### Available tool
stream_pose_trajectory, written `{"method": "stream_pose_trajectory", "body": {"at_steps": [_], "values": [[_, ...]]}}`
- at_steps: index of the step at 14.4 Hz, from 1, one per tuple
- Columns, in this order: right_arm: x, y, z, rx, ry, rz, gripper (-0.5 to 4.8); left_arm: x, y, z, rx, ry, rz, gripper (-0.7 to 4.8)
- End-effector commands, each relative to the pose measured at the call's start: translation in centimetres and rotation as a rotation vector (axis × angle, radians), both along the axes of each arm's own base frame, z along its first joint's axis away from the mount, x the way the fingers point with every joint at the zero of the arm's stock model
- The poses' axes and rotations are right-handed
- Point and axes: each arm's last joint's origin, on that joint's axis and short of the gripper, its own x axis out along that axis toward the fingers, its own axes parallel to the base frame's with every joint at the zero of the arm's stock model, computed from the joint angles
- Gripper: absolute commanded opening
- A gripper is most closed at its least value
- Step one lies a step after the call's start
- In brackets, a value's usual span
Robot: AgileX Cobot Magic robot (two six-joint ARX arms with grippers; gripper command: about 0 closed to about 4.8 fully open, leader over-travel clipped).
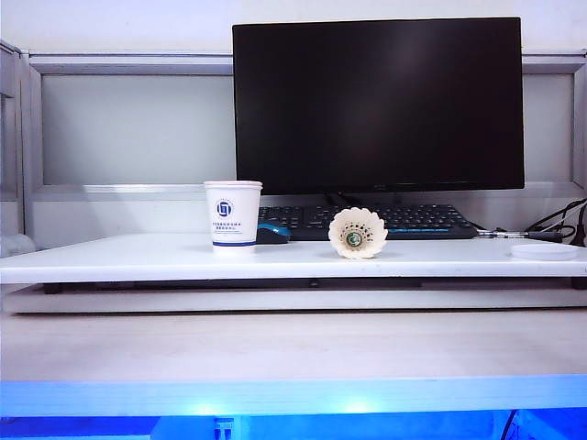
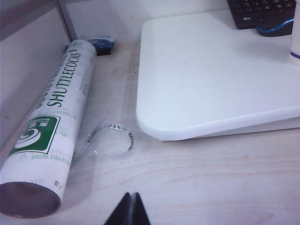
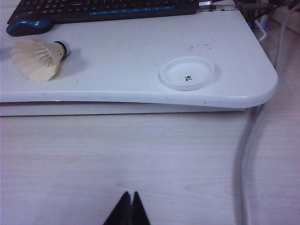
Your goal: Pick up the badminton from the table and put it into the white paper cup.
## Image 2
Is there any black computer keyboard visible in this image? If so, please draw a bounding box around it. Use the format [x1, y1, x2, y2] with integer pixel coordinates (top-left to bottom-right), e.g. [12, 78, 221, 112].
[226, 0, 297, 30]

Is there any white rounded board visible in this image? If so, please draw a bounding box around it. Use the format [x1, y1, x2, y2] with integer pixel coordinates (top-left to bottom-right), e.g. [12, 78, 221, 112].
[135, 9, 300, 142]

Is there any clear plastic tube lid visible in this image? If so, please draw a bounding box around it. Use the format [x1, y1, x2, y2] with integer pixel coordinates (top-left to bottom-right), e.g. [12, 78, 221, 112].
[85, 122, 137, 158]

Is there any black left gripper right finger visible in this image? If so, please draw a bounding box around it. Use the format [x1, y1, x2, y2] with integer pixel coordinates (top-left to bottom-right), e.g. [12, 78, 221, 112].
[132, 192, 152, 225]

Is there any small blue black box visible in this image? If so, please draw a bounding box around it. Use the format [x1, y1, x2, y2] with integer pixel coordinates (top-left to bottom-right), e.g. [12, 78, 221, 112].
[80, 34, 117, 57]

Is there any white paper cup blue logo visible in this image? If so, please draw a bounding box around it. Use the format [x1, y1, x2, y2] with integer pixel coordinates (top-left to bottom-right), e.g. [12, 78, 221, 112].
[290, 0, 300, 67]

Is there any gray partition post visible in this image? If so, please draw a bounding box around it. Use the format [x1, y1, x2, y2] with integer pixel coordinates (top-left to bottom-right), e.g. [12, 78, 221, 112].
[57, 0, 78, 43]

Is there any white green shuttlecock tube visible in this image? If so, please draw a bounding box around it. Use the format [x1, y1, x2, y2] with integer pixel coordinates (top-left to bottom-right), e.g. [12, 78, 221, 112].
[0, 39, 97, 219]

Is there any black blue computer mouse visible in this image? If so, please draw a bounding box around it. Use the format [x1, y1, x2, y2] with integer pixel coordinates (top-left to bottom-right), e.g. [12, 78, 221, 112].
[255, 17, 295, 38]

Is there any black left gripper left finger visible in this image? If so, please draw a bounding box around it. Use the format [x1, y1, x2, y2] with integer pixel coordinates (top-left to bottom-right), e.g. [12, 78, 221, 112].
[104, 192, 132, 225]

